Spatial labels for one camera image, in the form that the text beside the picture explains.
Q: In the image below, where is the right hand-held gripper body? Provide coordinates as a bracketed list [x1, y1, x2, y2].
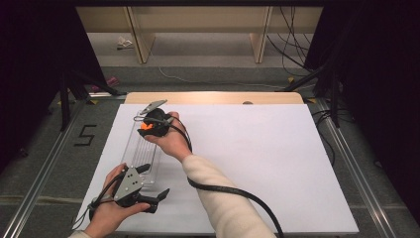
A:
[140, 99, 172, 129]

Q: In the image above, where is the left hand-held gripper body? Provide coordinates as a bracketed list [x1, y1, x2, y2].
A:
[112, 166, 145, 209]

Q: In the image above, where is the clear plastic container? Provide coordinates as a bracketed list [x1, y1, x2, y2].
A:
[121, 111, 163, 191]

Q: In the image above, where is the person's right hand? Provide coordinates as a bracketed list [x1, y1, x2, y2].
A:
[144, 111, 193, 164]

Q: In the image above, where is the person's left hand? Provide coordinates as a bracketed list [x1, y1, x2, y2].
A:
[83, 163, 152, 238]

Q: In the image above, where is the pink object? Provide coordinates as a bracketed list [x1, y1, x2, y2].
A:
[91, 75, 121, 94]

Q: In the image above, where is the light wooden table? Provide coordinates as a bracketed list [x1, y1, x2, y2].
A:
[124, 91, 305, 106]

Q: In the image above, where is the crumpled white paper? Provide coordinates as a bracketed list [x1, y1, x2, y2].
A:
[116, 35, 134, 52]

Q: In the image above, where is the black metal stand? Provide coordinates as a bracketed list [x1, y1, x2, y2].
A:
[279, 63, 342, 129]
[58, 69, 128, 133]

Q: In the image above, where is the white table cover sheet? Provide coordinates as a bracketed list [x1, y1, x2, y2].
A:
[77, 103, 361, 236]

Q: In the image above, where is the light wooden shelf unit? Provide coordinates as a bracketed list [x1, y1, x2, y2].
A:
[75, 5, 324, 64]

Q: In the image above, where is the black curtain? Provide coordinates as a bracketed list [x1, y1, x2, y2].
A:
[0, 0, 107, 168]
[303, 0, 420, 227]

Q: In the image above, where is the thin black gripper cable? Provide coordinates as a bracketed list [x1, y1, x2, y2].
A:
[69, 170, 129, 231]

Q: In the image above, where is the thick black gripper cable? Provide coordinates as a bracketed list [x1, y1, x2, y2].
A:
[166, 115, 285, 238]

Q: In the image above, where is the aluminium floor rail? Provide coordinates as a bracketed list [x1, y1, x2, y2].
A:
[0, 98, 87, 238]
[314, 98, 394, 238]

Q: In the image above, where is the bundle of black cables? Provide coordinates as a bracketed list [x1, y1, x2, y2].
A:
[265, 5, 320, 77]

